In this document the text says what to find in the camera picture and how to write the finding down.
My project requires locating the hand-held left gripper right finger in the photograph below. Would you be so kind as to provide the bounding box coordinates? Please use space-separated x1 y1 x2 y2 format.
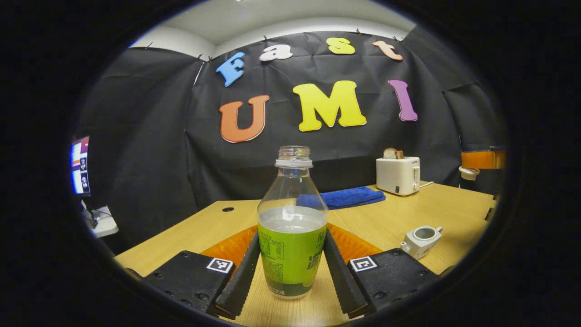
323 223 440 318

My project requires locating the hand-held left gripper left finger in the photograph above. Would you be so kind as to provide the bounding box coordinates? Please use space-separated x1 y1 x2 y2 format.
143 225 260 321

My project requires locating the clear green-label water bottle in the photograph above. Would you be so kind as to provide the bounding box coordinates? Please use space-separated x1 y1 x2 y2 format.
257 145 329 299

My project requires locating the blue folded towel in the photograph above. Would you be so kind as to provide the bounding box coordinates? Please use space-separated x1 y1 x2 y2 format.
320 186 386 210

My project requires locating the white toaster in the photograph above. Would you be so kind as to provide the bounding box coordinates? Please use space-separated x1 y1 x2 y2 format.
376 156 421 196

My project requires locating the white side table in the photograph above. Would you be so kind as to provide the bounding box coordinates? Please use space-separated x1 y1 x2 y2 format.
84 204 119 238

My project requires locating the computer monitor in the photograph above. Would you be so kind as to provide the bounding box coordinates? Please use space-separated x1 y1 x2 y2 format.
70 136 91 197

